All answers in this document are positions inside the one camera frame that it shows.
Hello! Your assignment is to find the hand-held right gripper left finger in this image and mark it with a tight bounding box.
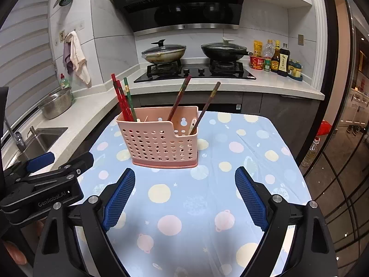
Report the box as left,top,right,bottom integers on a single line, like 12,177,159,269
33,167,136,277

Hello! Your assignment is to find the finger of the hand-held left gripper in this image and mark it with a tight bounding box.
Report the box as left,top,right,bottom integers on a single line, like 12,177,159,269
27,151,95,191
6,152,56,184

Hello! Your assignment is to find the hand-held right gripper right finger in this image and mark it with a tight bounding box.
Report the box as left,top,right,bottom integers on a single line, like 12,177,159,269
234,166,338,277

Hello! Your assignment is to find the pink perforated utensil holder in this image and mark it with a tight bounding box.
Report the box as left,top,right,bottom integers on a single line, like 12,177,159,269
116,105,199,168

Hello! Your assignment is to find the red chopstick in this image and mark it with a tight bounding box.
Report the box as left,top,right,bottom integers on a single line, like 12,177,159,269
111,73,129,121
116,80,134,122

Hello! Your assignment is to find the green chopstick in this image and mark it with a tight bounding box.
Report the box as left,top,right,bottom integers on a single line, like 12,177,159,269
123,77,137,122

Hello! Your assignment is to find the brown patterned chopstick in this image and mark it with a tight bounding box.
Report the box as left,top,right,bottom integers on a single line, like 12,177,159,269
191,81,221,135

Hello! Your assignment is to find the maroon patterned chopstick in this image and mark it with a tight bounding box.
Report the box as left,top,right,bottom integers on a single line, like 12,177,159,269
167,75,193,121

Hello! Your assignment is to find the person's left hand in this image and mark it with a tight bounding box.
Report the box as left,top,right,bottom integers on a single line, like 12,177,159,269
3,240,30,266

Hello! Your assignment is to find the stainless steel sink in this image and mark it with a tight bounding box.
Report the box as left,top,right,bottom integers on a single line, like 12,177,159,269
17,126,69,163

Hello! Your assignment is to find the chrome faucet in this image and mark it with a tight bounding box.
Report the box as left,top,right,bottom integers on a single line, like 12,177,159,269
4,115,27,154

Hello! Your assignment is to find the stainless steel bowl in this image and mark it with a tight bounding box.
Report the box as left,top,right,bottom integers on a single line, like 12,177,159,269
38,86,73,120

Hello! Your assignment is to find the blue dotted tablecloth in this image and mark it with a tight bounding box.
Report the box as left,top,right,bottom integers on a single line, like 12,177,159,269
74,112,314,277

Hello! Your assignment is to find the clear cooking oil bottle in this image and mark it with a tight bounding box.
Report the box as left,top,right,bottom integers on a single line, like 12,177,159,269
301,136,321,167

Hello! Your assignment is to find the dark base cabinet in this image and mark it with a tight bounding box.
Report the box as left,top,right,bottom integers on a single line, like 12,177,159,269
135,90,321,165

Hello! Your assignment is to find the cream towel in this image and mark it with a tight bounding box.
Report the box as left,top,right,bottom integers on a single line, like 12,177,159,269
66,30,92,87

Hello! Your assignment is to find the red bag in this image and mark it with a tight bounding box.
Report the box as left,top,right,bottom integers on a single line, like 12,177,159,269
316,120,333,135

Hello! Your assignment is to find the purple cloth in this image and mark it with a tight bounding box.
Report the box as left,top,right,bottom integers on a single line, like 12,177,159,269
62,41,75,75

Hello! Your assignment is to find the white window blind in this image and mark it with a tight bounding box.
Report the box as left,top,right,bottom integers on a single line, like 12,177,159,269
0,0,63,127

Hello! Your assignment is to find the glass sliding door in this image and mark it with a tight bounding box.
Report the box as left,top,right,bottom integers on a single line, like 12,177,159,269
300,0,369,266

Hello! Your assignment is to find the condiment jar set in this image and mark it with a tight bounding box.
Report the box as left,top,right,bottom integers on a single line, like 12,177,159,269
287,60,304,82

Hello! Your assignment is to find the red instant noodle cup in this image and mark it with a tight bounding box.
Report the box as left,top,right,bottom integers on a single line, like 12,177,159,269
249,55,266,70

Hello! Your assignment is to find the black gas stove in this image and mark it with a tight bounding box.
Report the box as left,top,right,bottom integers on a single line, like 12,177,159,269
133,62,257,84

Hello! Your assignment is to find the beige wok with glass lid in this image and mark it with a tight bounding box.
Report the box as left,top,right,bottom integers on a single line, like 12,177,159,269
141,39,187,64

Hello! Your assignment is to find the yellow label sauce bottle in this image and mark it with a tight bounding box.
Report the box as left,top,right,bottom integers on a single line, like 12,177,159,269
270,41,281,73

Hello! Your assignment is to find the dark sauce bottle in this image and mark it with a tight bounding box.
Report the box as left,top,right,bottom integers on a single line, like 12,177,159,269
277,43,291,77

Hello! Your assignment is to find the clear plastic bottle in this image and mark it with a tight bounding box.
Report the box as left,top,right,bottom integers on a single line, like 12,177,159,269
263,39,274,60

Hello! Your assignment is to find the black wok with lid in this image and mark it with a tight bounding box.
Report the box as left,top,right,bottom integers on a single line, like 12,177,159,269
201,36,254,62

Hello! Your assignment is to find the black range hood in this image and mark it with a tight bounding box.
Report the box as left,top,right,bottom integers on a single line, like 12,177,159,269
108,0,250,34

